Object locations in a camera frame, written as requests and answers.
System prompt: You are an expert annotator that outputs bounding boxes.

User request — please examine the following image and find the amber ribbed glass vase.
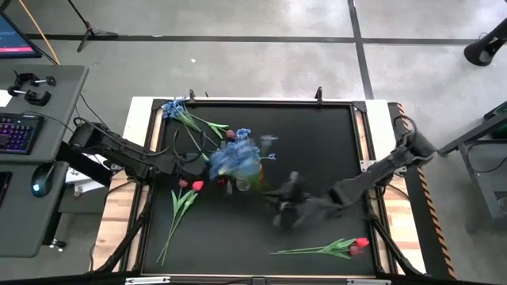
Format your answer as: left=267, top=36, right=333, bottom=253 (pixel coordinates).
left=251, top=164, right=265, bottom=191

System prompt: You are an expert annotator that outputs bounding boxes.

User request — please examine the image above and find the black C-clamp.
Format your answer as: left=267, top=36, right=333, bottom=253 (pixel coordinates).
left=6, top=85, right=53, bottom=107
left=13, top=70, right=57, bottom=89

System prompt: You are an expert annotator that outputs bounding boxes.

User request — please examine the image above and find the grey desk with keyboard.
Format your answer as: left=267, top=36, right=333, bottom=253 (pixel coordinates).
left=0, top=64, right=90, bottom=165

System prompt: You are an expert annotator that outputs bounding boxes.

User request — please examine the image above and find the hazard striped black board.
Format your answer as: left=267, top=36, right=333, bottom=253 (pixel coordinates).
left=390, top=101, right=457, bottom=280

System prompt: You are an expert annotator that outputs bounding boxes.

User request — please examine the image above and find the small metal fitting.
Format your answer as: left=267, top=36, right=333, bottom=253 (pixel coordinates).
left=48, top=237, right=67, bottom=253

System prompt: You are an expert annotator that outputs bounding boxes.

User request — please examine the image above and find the lit computer monitor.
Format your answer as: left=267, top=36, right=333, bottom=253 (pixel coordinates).
left=0, top=10, right=44, bottom=59

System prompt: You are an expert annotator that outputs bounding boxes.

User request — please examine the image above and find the grey desk with mouse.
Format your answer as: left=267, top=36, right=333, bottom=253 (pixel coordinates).
left=0, top=160, right=71, bottom=259

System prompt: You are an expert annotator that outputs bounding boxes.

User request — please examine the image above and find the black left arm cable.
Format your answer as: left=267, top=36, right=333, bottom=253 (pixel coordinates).
left=172, top=129, right=207, bottom=163

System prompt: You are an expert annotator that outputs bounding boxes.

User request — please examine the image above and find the grey side table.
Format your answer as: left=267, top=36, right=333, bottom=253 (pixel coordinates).
left=437, top=101, right=507, bottom=233

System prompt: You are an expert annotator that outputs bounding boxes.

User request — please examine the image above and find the black computer mouse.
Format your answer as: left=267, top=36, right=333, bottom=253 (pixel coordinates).
left=30, top=161, right=56, bottom=199

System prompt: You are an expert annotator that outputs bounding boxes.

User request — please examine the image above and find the backlit black keyboard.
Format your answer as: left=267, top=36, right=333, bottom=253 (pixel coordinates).
left=0, top=112, right=45, bottom=156

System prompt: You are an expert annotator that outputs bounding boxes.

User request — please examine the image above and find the black tripod stand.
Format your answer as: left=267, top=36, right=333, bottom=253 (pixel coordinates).
left=66, top=0, right=120, bottom=54

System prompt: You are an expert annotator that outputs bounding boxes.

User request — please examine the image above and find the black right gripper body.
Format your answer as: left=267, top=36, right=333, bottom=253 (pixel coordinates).
left=291, top=172, right=333, bottom=222

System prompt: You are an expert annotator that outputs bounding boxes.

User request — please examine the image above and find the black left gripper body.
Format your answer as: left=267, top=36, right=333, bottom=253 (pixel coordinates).
left=168, top=152, right=211, bottom=179

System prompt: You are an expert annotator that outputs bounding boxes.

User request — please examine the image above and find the blue artificial flower bunch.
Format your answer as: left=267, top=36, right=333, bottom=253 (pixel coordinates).
left=161, top=97, right=204, bottom=135
left=208, top=127, right=278, bottom=191

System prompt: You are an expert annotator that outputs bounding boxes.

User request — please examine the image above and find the silver aluminium bracket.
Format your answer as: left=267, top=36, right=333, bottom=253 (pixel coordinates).
left=124, top=275, right=171, bottom=285
left=346, top=278, right=392, bottom=285

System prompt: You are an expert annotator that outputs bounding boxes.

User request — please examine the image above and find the black round stand base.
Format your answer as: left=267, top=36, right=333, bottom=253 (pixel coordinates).
left=463, top=17, right=507, bottom=67

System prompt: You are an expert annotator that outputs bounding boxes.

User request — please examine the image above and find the black frame strut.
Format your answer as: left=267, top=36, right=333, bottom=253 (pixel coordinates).
left=366, top=213, right=423, bottom=277
left=93, top=188, right=154, bottom=275

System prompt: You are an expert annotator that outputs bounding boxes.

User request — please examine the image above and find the black desk pad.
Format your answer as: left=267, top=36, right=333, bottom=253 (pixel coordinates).
left=0, top=170, right=13, bottom=207

